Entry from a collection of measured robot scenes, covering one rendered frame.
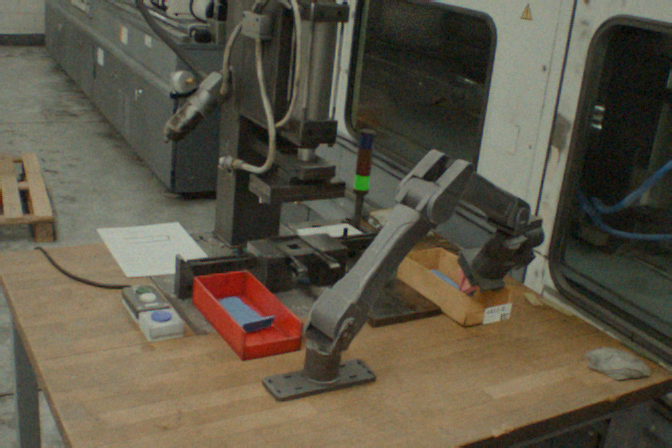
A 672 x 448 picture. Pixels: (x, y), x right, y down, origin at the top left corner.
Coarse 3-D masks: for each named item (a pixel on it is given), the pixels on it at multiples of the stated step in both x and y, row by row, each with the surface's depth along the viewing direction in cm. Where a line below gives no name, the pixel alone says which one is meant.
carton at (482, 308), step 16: (416, 256) 185; (432, 256) 188; (448, 256) 186; (400, 272) 184; (416, 272) 178; (448, 272) 187; (416, 288) 179; (432, 288) 174; (448, 288) 169; (448, 304) 169; (464, 304) 165; (480, 304) 176; (496, 304) 173; (464, 320) 165; (480, 320) 167; (496, 320) 170
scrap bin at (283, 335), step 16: (240, 272) 167; (208, 288) 164; (224, 288) 166; (240, 288) 168; (256, 288) 163; (208, 304) 156; (256, 304) 164; (272, 304) 158; (208, 320) 157; (224, 320) 149; (288, 320) 152; (224, 336) 150; (240, 336) 144; (256, 336) 152; (272, 336) 153; (288, 336) 153; (240, 352) 144; (256, 352) 145; (272, 352) 147; (288, 352) 149
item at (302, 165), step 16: (256, 144) 182; (288, 144) 184; (288, 160) 169; (304, 160) 169; (320, 160) 170; (256, 176) 169; (272, 176) 170; (288, 176) 167; (304, 176) 165; (320, 176) 167; (336, 176) 175; (256, 192) 169; (272, 192) 163; (288, 192) 165; (304, 192) 167; (320, 192) 169; (336, 192) 171
